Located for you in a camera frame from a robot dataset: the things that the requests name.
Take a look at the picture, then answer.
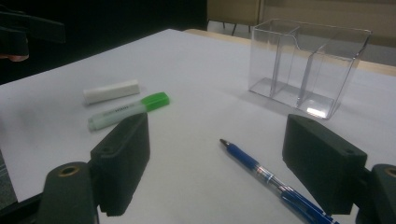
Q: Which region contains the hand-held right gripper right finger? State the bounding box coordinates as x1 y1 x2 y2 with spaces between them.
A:
281 113 369 217

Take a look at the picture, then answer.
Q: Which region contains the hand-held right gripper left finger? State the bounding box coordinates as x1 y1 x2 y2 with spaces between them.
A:
89 112 151 217

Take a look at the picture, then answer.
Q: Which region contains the clear plastic pen holder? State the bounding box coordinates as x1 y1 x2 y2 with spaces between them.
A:
247 18 373 120

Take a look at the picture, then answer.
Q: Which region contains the green highlighter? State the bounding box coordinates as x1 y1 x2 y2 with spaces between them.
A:
88 91 171 132

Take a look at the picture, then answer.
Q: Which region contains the white glue stick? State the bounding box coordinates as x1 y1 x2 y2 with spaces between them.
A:
82 79 140 105

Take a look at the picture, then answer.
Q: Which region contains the blue ballpoint pen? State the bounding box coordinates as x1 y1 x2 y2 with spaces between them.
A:
219 138 340 224

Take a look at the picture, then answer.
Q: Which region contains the black curtain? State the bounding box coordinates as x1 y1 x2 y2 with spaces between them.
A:
0 0 208 85

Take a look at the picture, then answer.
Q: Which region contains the white table board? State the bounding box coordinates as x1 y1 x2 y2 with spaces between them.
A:
0 28 396 224

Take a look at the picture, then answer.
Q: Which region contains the light wooden desk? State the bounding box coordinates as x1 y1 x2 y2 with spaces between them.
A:
206 0 396 49

